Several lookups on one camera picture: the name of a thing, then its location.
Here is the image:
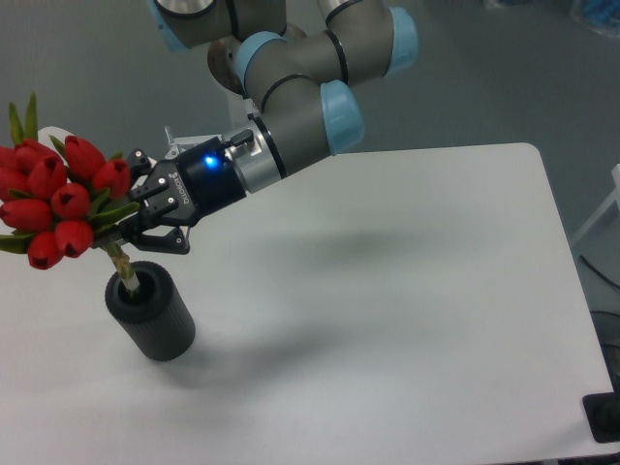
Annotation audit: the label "black device at table edge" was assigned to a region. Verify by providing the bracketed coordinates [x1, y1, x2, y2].
[582, 392, 619, 444]

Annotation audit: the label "dark grey ribbed vase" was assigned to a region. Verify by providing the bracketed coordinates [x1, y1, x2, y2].
[105, 261, 196, 361]

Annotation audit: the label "blue items in clear bag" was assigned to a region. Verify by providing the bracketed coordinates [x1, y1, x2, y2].
[570, 0, 619, 38]

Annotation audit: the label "white frame at right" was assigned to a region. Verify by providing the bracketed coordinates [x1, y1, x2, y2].
[570, 165, 619, 253]

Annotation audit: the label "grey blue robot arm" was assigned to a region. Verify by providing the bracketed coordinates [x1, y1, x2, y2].
[108, 1, 419, 254]

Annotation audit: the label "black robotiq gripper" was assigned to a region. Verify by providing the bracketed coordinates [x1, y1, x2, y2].
[118, 138, 246, 255]

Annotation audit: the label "white chair beside table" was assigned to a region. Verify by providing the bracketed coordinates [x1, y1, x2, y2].
[38, 126, 72, 149]

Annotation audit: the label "black cable on floor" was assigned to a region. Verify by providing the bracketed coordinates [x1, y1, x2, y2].
[579, 254, 620, 288]

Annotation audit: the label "red tulip bouquet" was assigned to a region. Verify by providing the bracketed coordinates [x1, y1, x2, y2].
[1, 96, 142, 300]

